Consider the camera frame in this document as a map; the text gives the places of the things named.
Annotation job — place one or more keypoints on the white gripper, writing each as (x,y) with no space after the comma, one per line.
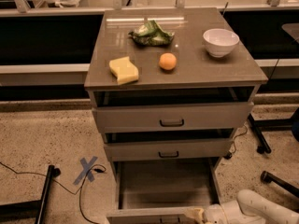
(212,215)

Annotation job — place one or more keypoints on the grey bottom drawer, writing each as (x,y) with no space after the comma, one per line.
(159,192)

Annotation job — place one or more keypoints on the grey drawer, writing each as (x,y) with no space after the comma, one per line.
(159,192)
(168,110)
(147,146)

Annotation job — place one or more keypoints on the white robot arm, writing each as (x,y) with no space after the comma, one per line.
(248,208)

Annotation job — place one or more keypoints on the grey middle drawer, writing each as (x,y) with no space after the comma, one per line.
(147,146)

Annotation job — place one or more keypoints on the grey top drawer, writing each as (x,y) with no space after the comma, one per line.
(168,110)

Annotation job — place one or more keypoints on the grey drawer cabinet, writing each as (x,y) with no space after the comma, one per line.
(195,68)

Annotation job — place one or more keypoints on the black chair leg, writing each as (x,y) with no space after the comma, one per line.
(267,177)

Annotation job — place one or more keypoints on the black stand leg right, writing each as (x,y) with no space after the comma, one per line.
(258,126)

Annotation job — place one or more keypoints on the black stand leg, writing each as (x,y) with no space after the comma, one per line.
(32,209)
(258,126)

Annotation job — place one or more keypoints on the blue tape cross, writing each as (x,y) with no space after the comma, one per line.
(86,170)

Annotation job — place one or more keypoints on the orange fruit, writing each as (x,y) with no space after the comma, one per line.
(168,61)

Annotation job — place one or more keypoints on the yellow sponge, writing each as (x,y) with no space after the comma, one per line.
(124,70)

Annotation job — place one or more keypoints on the black stand leg left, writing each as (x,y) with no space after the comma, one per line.
(32,209)

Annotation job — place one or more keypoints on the white bowl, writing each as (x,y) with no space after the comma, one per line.
(220,42)

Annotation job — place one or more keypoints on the green chip bag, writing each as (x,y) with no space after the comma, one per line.
(151,34)

